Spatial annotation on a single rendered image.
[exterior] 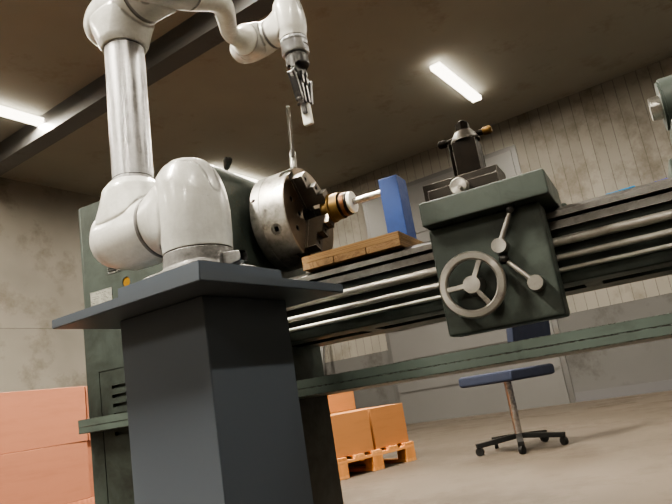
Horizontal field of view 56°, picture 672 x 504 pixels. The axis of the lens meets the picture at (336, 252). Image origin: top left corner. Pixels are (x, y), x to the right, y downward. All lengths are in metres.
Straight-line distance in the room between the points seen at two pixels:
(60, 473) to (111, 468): 2.12
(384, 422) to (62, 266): 5.75
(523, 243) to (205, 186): 0.72
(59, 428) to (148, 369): 2.92
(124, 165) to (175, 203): 0.26
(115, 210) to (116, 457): 0.86
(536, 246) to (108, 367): 1.34
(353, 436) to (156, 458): 3.13
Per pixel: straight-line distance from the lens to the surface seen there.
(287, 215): 1.88
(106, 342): 2.13
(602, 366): 8.55
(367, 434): 4.45
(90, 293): 2.19
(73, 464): 4.28
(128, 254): 1.52
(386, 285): 1.69
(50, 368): 8.82
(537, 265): 1.48
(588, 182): 8.77
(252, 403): 1.27
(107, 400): 2.12
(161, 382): 1.30
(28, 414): 4.13
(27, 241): 9.03
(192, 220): 1.36
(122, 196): 1.54
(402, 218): 1.83
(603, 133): 8.88
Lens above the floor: 0.50
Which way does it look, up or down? 13 degrees up
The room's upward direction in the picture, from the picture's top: 9 degrees counter-clockwise
